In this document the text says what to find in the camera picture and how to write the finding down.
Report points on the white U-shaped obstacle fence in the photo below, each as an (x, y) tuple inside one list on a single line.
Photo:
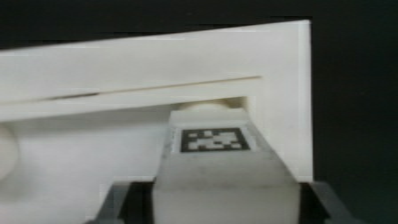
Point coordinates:
[(240, 62)]

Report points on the white table leg with tag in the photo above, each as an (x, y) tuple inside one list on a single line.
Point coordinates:
[(224, 183)]

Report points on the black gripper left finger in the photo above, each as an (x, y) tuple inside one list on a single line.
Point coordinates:
[(127, 208)]

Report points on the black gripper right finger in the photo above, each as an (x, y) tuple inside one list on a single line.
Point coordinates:
[(322, 207)]

